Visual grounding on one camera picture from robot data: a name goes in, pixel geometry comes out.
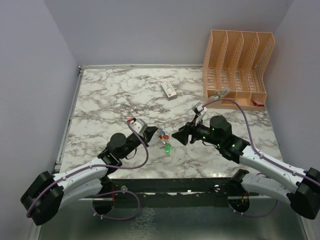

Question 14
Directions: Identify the black metal base frame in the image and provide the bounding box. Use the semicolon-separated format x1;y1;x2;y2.
90;177;247;208

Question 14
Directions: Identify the purple cable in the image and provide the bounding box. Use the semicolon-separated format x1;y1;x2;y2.
201;98;320;218
26;119;150;221

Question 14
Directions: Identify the clear bag of items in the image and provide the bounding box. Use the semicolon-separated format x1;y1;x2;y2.
211;86;231;100

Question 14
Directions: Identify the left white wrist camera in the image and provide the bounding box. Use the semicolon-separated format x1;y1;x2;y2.
127;117;148;136

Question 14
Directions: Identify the orange plastic file organizer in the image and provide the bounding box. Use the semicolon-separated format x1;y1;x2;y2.
202;30;275;111

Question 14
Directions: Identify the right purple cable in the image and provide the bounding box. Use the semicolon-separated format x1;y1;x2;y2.
201;98;320;218

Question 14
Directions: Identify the aluminium rail frame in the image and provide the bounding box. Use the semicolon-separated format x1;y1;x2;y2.
27;65;86;240

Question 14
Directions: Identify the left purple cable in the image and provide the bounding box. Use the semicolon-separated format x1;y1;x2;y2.
26;119;150;221

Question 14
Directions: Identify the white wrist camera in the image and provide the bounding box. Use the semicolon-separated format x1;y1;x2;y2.
192;102;208;126
127;117;148;136

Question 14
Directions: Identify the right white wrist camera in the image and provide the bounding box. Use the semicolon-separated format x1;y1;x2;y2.
192;102;208;126

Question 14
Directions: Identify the small white cardboard box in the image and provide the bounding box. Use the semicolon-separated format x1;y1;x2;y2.
160;81;178;101

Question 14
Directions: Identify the small red box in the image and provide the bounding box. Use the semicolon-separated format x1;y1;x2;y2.
252;100;265;107

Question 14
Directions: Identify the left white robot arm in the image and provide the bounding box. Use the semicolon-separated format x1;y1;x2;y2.
20;126;158;226

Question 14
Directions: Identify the red key tag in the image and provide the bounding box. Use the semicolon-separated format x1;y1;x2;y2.
161;134;169;140

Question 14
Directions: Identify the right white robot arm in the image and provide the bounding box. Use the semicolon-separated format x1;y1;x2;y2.
172;115;320;220

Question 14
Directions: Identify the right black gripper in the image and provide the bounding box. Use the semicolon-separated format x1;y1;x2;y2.
172;114;223;147

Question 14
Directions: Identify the green key tag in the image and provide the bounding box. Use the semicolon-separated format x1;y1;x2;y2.
165;145;171;155

